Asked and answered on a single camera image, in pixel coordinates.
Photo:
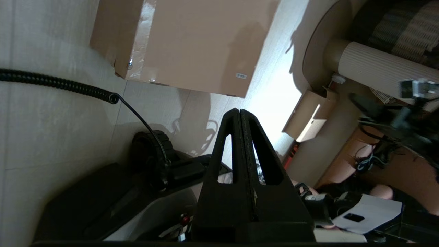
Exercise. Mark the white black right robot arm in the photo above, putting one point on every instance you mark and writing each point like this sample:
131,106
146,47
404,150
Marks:
408,120

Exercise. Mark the brown board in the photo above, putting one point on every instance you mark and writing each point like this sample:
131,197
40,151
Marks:
411,175

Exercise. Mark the dark striped woven cushion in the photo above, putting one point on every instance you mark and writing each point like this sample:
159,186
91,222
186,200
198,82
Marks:
404,27

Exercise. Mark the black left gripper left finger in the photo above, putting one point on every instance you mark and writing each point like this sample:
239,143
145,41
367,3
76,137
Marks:
223,206

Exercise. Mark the black white robot base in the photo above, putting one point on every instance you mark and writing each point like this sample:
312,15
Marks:
103,199

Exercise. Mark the ribbed beige column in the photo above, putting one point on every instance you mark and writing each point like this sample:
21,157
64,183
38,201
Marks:
377,68

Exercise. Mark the brown cardboard shoe box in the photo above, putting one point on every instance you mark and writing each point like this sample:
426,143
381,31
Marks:
199,44

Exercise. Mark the brown round pedestal base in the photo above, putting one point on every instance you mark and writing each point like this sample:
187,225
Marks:
320,34

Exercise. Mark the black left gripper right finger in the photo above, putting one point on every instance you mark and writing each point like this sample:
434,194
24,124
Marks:
281,206

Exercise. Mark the small open cardboard carton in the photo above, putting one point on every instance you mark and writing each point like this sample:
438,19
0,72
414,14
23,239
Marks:
308,109

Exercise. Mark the white paper sheet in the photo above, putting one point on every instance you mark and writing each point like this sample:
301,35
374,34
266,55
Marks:
377,209

